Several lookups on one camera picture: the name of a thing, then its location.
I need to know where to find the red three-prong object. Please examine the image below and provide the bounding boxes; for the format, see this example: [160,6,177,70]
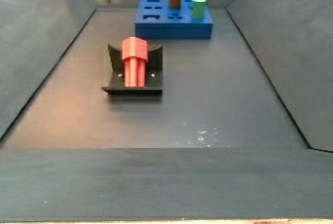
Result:
[122,37,149,88]

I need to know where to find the black curved fixture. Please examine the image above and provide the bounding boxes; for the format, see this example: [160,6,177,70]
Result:
[102,45,164,96]

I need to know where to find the green hexagonal peg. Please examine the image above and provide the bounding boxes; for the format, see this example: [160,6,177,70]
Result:
[192,0,206,19]

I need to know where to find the blue shape-sorter block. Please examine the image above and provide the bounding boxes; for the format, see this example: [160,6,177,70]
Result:
[134,0,214,39]

